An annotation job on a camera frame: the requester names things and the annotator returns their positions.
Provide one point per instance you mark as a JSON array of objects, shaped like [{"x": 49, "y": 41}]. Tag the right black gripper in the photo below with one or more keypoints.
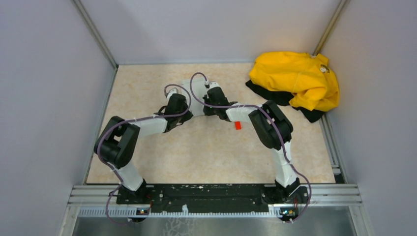
[{"x": 206, "y": 112}]

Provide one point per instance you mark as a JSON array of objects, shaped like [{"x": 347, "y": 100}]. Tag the white cardboard box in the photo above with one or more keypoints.
[{"x": 199, "y": 90}]

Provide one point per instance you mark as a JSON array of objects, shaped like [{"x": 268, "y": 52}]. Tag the aluminium frame rail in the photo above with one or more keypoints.
[{"x": 100, "y": 200}]

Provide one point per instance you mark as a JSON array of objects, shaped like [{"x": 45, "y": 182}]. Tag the black garment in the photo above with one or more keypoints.
[{"x": 283, "y": 98}]

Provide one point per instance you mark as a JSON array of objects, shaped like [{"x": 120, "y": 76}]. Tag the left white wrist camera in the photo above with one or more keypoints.
[{"x": 171, "y": 92}]

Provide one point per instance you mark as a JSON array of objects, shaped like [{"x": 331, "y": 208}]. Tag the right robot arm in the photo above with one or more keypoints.
[{"x": 273, "y": 128}]

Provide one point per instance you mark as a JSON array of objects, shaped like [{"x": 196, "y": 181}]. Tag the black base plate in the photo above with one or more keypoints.
[{"x": 210, "y": 198}]

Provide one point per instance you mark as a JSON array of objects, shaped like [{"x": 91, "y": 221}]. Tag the yellow garment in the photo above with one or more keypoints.
[{"x": 308, "y": 78}]

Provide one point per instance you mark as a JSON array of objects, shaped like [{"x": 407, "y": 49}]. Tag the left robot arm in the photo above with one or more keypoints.
[{"x": 116, "y": 144}]

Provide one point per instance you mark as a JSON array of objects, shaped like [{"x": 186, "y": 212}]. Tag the small red block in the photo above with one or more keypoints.
[{"x": 238, "y": 125}]

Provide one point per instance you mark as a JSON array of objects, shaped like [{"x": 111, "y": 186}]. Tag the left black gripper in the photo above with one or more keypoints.
[{"x": 187, "y": 116}]

